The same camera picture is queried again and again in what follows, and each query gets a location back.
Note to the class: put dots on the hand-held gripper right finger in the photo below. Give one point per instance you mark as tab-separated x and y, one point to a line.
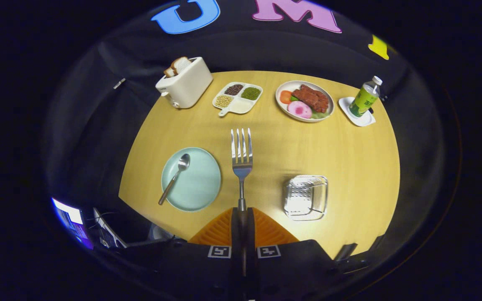
250	238

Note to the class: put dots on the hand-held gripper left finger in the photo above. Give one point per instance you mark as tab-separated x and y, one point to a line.
235	238

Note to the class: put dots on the silver fork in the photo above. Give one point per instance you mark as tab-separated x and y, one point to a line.
242	167

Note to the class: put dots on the silver spoon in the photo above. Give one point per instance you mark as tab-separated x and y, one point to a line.
182	162

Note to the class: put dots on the light green plate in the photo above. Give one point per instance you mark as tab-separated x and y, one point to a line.
199	184

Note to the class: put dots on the grey desk device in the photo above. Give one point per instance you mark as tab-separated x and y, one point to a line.
107	232

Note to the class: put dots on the white round food plate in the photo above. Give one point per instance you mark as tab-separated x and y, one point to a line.
283	110

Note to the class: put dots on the white divided tray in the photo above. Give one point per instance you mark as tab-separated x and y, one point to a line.
241	106

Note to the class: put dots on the yellow soybeans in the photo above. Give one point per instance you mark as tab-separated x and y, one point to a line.
224	101

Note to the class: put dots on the pink round ham slice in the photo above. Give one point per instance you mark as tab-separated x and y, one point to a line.
299	109

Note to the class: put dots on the green lettuce leaf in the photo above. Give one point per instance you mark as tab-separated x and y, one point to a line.
320	115

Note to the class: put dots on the green mung beans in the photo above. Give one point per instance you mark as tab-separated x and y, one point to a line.
251	93

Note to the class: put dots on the orange tomato slice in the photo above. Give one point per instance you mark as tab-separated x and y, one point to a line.
285	97

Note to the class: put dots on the brown steak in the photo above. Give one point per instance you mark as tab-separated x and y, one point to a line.
312	98

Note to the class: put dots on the white toaster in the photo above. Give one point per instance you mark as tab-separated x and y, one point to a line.
188	88

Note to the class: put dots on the white square coaster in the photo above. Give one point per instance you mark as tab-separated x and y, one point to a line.
345	106

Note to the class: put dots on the lit computer monitor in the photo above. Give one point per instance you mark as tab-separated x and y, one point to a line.
71	219

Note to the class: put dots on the green drink bottle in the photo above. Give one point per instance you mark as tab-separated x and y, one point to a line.
363	100

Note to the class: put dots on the small bread slice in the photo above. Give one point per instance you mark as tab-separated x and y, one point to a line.
169	72

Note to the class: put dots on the large bread slice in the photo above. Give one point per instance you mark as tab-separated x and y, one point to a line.
181	65

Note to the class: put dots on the white cloth clip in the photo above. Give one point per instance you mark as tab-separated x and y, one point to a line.
119	83

